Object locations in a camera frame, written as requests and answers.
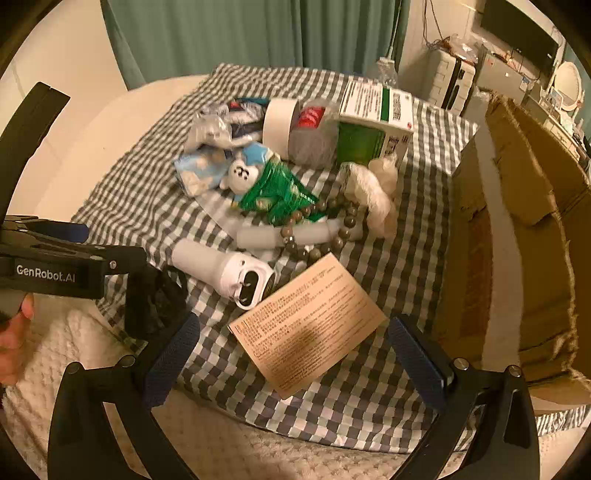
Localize white suitcase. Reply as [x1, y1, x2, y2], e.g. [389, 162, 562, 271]
[422, 48, 462, 109]

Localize brown printed paper card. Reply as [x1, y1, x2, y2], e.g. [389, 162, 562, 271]
[228, 253, 389, 400]

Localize clear packet with red print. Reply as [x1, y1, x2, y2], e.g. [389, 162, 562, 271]
[288, 99, 342, 167]

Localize wide green curtain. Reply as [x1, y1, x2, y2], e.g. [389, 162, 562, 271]
[99, 0, 411, 90]

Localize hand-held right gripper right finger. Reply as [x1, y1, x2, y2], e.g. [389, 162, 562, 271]
[388, 315, 541, 480]

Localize dark striped snack packet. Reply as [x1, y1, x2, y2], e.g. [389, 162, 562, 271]
[226, 97, 271, 139]

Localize white bear toy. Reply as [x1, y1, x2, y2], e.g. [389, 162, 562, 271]
[219, 157, 266, 206]

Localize green snack packet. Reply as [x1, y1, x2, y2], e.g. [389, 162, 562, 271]
[238, 159, 319, 224]

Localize grey white checked cloth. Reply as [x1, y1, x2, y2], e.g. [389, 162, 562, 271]
[69, 62, 591, 460]

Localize white oval vanity mirror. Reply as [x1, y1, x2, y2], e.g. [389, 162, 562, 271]
[549, 62, 581, 112]

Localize grey small fridge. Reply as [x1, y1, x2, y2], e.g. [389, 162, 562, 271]
[462, 46, 536, 107]

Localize green white medicine box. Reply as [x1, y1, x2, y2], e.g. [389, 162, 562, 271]
[337, 78, 415, 167]

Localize white vanity desk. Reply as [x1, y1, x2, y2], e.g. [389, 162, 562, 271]
[526, 88, 591, 158]

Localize brown cardboard box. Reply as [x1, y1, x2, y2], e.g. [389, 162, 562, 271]
[431, 95, 591, 407]

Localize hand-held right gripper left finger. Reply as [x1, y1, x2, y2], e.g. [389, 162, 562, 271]
[48, 314, 201, 480]

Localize translucent white tube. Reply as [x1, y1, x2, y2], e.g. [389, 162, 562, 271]
[235, 219, 342, 252]

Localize person's left hand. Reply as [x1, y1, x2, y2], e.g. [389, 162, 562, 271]
[0, 298, 35, 386]

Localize brown bead bracelet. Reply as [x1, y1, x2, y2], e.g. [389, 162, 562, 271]
[277, 196, 365, 264]

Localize white tape roll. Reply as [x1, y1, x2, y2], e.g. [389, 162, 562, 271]
[262, 98, 303, 160]

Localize cream lace-trimmed cloth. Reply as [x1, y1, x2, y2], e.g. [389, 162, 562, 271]
[339, 154, 400, 238]

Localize dark cloth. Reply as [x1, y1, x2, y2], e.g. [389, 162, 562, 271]
[124, 267, 188, 342]

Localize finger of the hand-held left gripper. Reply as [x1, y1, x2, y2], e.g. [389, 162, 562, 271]
[7, 215, 88, 244]
[18, 242, 148, 278]

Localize large clear water bottle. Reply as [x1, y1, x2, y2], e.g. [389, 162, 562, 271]
[365, 56, 400, 88]

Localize black wall television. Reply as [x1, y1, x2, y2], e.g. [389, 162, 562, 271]
[480, 0, 559, 77]

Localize white hand-held device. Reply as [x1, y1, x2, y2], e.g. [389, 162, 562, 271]
[172, 240, 278, 310]

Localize clear plastic packets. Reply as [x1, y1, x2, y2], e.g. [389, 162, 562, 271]
[187, 102, 236, 151]

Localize blue cloud-print tissue pack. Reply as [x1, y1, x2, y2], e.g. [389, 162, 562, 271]
[174, 142, 282, 198]

